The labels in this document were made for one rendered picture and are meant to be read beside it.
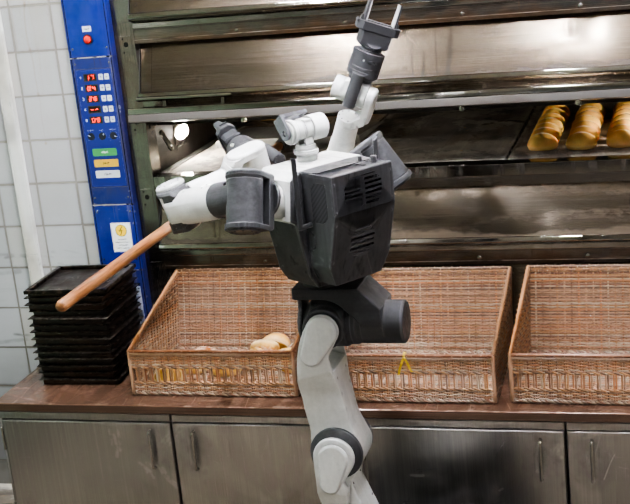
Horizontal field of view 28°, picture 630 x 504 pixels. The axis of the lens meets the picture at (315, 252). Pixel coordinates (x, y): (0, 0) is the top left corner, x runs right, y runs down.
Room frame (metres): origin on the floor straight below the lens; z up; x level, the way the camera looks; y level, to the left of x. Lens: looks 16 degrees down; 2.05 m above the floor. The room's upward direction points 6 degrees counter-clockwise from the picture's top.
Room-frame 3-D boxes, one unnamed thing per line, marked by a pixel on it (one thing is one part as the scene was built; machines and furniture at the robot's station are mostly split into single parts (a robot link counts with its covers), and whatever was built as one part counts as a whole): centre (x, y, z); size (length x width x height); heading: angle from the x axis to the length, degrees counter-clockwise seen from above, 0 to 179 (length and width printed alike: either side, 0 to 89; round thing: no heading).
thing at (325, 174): (3.07, -0.04, 1.27); 0.34 x 0.30 x 0.36; 128
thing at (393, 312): (3.08, -0.08, 1.00); 0.28 x 0.13 x 0.18; 73
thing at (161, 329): (3.86, 0.29, 0.72); 0.56 x 0.49 x 0.28; 73
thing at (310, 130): (3.13, -0.01, 1.47); 0.10 x 0.07 x 0.09; 128
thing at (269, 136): (4.67, 0.01, 1.20); 0.55 x 0.36 x 0.03; 73
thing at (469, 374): (3.66, -0.29, 0.72); 0.56 x 0.49 x 0.28; 73
